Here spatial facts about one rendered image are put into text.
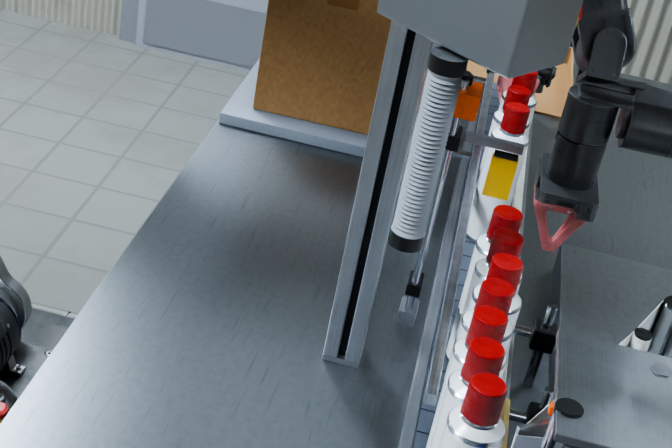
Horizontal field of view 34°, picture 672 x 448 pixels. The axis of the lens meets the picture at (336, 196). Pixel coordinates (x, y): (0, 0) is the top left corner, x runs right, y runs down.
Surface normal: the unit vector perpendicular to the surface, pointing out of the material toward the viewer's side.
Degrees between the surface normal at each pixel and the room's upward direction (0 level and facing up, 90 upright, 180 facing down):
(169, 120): 0
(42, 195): 0
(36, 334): 0
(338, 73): 90
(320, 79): 90
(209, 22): 90
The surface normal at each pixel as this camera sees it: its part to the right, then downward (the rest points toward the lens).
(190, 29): -0.17, 0.46
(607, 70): -0.07, 0.00
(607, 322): 0.17, -0.86
